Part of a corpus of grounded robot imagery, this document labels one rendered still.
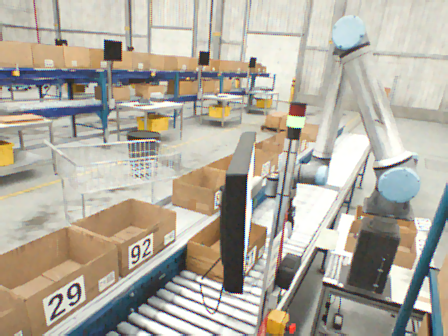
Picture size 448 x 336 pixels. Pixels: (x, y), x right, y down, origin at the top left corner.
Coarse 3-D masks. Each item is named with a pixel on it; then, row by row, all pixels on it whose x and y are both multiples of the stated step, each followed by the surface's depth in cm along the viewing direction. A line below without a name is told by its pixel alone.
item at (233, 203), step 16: (240, 144) 96; (240, 160) 80; (240, 176) 70; (224, 192) 78; (240, 192) 71; (224, 208) 74; (240, 208) 73; (224, 224) 75; (240, 224) 74; (224, 240) 77; (240, 240) 76; (224, 256) 78; (240, 256) 77; (208, 272) 121; (224, 272) 80; (240, 272) 79; (224, 288) 81; (240, 288) 80
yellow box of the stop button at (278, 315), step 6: (282, 306) 142; (270, 312) 133; (276, 312) 133; (282, 312) 134; (270, 318) 130; (276, 318) 130; (282, 318) 131; (288, 318) 133; (270, 324) 130; (276, 324) 129; (282, 324) 128; (288, 324) 131; (270, 330) 131; (276, 330) 130; (282, 330) 129; (288, 330) 131
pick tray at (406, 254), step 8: (352, 224) 228; (360, 224) 227; (352, 232) 231; (400, 232) 217; (352, 240) 204; (400, 240) 219; (408, 240) 217; (344, 248) 208; (352, 248) 206; (400, 248) 216; (408, 248) 217; (416, 248) 199; (400, 256) 195; (408, 256) 193; (416, 256) 192; (400, 264) 197; (408, 264) 195
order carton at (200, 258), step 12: (204, 228) 185; (216, 228) 200; (252, 228) 197; (264, 228) 193; (192, 240) 175; (204, 240) 189; (216, 240) 204; (252, 240) 199; (264, 240) 192; (192, 252) 171; (204, 252) 168; (216, 252) 164; (192, 264) 174; (204, 264) 170; (216, 264) 167; (252, 264) 182; (216, 276) 170
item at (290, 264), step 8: (288, 256) 131; (296, 256) 132; (280, 264) 127; (288, 264) 127; (296, 264) 128; (280, 272) 126; (288, 272) 125; (296, 272) 128; (288, 280) 128; (288, 288) 129
